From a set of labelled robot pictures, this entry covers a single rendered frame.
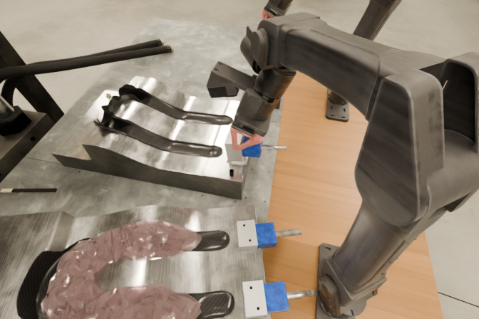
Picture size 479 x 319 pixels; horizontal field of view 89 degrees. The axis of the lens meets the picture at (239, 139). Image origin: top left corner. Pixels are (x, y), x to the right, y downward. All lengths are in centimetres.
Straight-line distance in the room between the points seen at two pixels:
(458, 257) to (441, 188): 157
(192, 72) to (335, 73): 77
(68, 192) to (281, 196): 54
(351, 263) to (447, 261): 138
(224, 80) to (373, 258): 34
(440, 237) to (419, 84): 162
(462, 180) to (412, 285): 44
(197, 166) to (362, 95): 42
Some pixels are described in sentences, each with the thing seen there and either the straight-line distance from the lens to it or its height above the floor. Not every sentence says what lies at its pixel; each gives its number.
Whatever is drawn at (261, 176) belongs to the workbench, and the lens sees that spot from 66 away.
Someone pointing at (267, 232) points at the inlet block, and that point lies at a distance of 53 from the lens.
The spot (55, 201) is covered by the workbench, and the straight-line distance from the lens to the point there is 77.
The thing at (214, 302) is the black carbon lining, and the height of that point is 85.
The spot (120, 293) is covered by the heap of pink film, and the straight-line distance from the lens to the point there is 49.
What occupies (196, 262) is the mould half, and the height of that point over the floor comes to 86.
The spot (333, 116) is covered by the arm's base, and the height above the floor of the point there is 81.
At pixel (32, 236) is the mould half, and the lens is 61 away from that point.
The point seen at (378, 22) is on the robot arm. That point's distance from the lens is 75.
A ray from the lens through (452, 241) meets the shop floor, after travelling 183.
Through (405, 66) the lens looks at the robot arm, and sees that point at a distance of 24.
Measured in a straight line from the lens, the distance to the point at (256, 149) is 52.
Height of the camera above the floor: 137
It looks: 51 degrees down
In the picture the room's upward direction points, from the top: straight up
